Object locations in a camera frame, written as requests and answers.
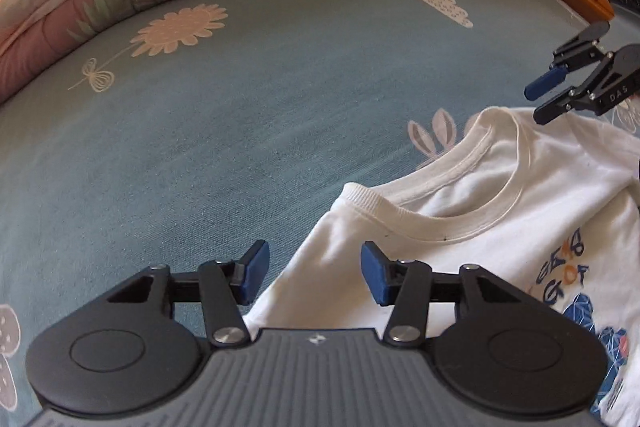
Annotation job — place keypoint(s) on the white printed sweatshirt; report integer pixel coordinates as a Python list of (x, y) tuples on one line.
[(450, 207)]

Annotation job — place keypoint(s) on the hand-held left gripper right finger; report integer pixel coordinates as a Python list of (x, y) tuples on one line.
[(377, 276)]

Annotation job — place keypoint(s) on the bed with blue floral sheet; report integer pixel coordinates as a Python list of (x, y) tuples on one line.
[(250, 107)]

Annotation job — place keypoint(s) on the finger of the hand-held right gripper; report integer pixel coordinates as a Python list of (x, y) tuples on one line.
[(547, 82), (555, 107)]

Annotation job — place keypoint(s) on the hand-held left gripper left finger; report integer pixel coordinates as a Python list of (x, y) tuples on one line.
[(252, 276)]

